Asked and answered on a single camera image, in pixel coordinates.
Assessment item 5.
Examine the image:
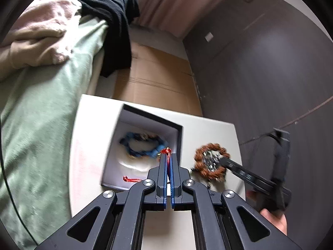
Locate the flattened cardboard sheet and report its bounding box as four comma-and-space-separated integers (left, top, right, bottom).
113, 42, 202, 116

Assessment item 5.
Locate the pink curtain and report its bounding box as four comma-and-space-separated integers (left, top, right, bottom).
135, 0, 222, 38

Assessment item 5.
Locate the red string bracelet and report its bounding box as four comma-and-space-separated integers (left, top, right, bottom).
122, 147, 172, 184

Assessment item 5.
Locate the black jewelry box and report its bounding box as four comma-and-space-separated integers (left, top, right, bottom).
101, 104, 183, 191

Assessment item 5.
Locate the beige pink blanket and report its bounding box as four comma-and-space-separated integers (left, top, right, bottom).
1, 0, 82, 80

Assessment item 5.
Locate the black cable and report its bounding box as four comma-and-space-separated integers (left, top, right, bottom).
0, 114, 40, 245

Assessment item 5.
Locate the right human hand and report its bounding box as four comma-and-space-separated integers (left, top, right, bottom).
260, 209, 287, 235

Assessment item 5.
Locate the green bed sheet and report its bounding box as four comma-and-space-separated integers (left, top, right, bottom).
1, 16, 108, 249

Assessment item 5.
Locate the black knitted garment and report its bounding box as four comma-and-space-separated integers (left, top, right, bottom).
79, 0, 140, 77

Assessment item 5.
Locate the brown rudraksha bead bracelet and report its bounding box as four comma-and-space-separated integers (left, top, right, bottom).
194, 143, 231, 181

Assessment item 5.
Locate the white wall switch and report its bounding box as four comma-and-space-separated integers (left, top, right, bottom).
205, 32, 213, 42

